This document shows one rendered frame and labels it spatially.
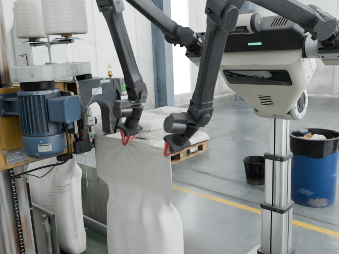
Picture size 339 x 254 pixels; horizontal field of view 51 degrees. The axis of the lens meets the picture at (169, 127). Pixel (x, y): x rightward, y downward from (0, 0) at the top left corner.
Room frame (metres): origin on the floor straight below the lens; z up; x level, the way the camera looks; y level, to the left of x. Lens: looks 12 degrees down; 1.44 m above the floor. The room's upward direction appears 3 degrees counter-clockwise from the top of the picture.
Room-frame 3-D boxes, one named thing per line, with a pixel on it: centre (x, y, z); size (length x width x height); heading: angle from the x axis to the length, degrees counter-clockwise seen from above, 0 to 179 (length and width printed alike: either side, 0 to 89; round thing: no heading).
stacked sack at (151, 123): (4.55, 0.17, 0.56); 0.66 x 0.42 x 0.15; 137
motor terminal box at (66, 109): (1.28, 0.38, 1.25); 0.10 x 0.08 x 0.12; 162
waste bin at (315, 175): (3.20, -1.35, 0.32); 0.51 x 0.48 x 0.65; 137
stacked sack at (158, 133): (4.66, 0.36, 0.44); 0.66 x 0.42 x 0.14; 41
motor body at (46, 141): (1.31, 0.47, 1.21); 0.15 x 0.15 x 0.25
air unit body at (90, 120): (1.57, 0.36, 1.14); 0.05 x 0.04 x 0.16; 137
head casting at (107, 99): (1.77, 0.42, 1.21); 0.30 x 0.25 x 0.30; 47
